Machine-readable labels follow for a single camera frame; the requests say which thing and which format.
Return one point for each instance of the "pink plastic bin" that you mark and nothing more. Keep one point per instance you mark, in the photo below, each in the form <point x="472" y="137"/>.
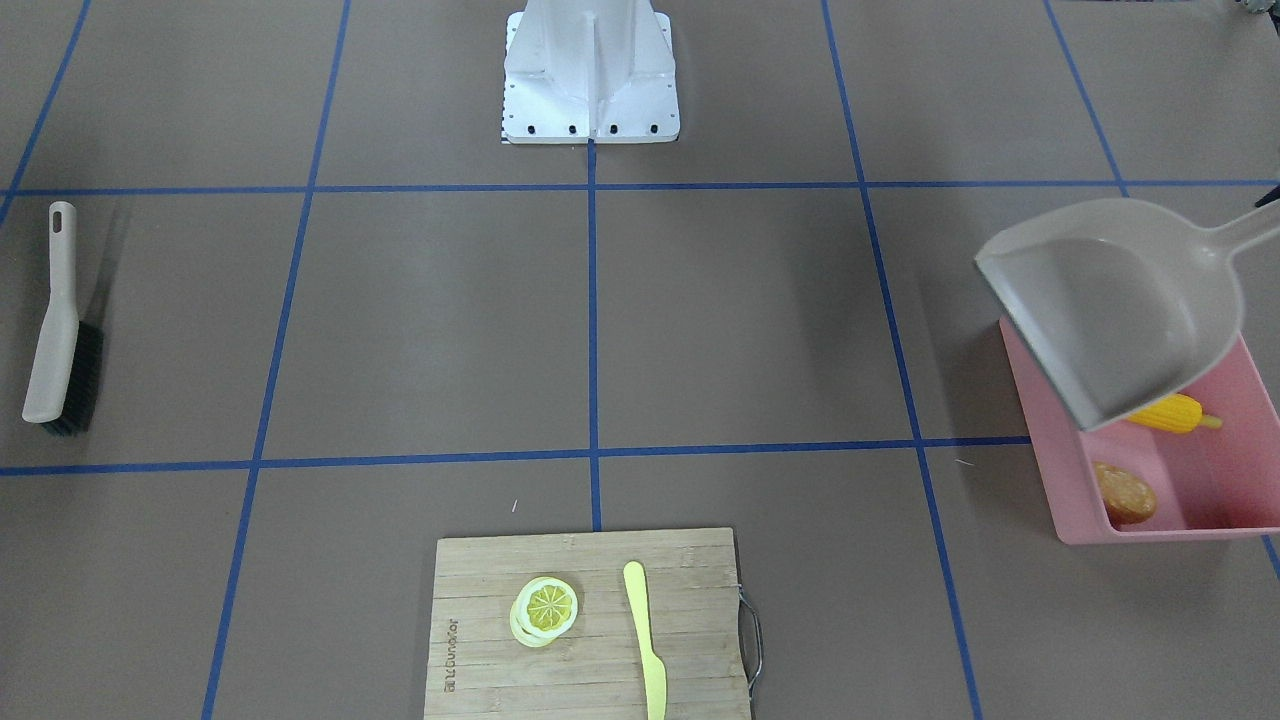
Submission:
<point x="1210" y="485"/>

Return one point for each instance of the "bamboo cutting board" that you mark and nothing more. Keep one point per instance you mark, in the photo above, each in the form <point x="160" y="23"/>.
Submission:
<point x="477" y="668"/>

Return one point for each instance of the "brown toy potato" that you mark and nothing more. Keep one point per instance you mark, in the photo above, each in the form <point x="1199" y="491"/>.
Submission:
<point x="1127" y="498"/>

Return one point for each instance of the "beige hand brush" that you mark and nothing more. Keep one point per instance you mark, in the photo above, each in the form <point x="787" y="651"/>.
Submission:
<point x="64" y="381"/>

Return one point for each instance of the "beige plastic dustpan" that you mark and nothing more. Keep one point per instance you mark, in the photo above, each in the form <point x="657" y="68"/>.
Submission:
<point x="1122" y="302"/>

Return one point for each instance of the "yellow toy lemon slice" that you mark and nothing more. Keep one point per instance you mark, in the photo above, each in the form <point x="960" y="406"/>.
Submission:
<point x="543" y="611"/>

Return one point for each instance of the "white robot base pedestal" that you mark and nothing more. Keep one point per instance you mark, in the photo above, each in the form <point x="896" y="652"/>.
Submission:
<point x="589" y="71"/>

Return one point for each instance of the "yellow toy corn cob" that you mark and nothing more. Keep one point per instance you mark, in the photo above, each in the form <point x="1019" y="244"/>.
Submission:
<point x="1176" y="414"/>

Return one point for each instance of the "yellow plastic toy knife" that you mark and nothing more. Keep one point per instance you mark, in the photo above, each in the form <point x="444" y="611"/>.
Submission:
<point x="655" y="678"/>

